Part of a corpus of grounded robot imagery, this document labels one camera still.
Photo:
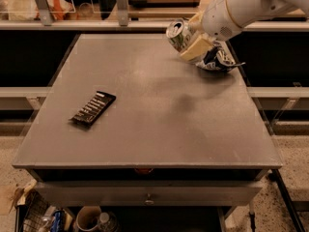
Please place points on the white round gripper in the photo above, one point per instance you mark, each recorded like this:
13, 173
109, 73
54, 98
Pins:
216, 19

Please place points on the white green 7up can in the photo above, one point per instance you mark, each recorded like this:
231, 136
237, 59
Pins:
180, 34

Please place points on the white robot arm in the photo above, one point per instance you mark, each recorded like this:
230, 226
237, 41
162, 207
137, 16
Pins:
245, 12

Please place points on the blue crumpled chip bag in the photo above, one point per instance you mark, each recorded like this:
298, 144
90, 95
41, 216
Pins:
218, 60

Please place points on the black chocolate bar wrapper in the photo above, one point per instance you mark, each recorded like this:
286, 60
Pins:
93, 109

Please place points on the orange white bag on shelf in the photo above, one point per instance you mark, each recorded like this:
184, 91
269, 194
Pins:
47, 11

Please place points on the grey drawer with knob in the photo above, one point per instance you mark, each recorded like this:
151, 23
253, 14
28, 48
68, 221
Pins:
148, 193

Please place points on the clear glass jar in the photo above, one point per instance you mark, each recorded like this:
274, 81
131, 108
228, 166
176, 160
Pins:
107, 222

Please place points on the beige mug under table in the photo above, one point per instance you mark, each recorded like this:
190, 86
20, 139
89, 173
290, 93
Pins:
87, 219

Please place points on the grey metal shelf rail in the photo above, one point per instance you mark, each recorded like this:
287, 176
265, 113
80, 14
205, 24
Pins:
123, 25

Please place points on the wire basket with clutter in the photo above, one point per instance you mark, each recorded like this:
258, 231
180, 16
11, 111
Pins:
34, 214

